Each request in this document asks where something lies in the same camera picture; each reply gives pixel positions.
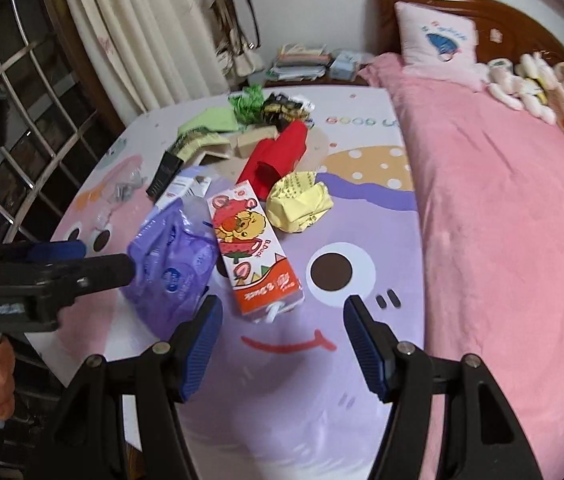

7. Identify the wooden bed headboard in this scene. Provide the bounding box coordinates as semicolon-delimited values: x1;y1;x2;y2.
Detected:
374;0;564;68

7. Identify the blue tissue pack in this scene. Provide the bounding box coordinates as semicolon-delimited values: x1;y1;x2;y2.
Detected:
329;51;367;81

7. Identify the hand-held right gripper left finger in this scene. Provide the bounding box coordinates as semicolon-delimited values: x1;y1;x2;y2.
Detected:
26;294;224;480

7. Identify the crumpled yellow paper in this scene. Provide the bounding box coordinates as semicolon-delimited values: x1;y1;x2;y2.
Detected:
266;170;335;235

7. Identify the light green paper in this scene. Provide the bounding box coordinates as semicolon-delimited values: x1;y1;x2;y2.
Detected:
178;106;240;138

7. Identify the cream and green box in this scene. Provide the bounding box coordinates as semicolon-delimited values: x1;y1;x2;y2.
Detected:
164;130;233;161

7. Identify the pink blanket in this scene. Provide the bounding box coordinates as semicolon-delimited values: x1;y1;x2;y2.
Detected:
359;52;564;480

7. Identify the pink pillow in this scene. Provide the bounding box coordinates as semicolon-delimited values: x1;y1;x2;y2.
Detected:
393;1;488;92

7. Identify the purple plastic bag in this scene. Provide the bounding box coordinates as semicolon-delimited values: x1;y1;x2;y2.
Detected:
126;196;223;346

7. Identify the cartoon printed bed sheet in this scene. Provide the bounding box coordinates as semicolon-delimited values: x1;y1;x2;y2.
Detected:
26;82;425;480

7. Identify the black box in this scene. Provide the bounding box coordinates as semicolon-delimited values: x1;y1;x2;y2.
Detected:
146;151;183;200

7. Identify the white and blue box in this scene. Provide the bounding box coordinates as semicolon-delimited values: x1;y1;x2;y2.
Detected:
154;170;213;211

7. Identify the strawberry print drink carton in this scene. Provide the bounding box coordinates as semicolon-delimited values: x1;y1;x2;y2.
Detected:
205;180;307;325

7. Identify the red paper sleeve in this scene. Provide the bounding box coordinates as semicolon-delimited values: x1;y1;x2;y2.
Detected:
236;120;310;201

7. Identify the stack of books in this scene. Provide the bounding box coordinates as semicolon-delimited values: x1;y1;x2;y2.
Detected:
264;42;335;83

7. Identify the brown cardboard box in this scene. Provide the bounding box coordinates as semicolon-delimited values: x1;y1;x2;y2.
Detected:
202;140;237;167
234;126;281;159

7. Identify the metal window grille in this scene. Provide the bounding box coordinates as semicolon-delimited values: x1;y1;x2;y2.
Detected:
0;0;127;261

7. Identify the white plush toy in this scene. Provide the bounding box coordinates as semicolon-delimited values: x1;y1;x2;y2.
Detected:
484;52;558;123

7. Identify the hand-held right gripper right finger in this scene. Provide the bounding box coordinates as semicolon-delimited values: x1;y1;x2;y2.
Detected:
343;294;543;480

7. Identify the cream curtain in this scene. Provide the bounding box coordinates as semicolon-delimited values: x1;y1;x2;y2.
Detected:
56;0;230;111

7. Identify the black and yellow wrapper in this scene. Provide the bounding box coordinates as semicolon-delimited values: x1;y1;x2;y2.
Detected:
259;92;315;128

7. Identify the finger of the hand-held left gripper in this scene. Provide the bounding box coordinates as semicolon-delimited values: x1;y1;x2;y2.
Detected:
54;253;136;306
0;241;87;264

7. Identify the hanging cloth bag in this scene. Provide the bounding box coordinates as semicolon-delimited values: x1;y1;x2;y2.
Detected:
207;0;265;78

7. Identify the crumpled green wrapper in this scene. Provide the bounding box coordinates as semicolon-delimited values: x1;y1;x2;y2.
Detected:
228;86;267;123

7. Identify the clear plastic wrapper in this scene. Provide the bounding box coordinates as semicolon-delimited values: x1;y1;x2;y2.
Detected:
110;160;149;206

